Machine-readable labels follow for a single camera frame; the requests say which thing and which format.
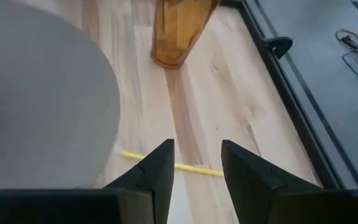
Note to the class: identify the large round grey mat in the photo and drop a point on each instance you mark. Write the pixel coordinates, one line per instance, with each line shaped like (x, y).
(42, 102)

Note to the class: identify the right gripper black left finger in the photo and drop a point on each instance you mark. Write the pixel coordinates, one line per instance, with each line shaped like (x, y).
(154, 177)

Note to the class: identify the black metal table frame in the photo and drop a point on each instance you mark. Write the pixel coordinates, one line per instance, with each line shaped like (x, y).
(303, 124)

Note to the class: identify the black frame clamp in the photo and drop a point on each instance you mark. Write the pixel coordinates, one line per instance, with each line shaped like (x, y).
(280, 46)

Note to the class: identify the amber translucent cup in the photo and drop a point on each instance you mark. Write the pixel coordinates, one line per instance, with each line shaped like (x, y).
(179, 34)

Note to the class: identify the yellow chopstick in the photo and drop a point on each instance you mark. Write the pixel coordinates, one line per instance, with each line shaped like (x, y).
(194, 169)

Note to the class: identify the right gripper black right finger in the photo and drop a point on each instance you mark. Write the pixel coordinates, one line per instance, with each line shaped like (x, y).
(253, 186)

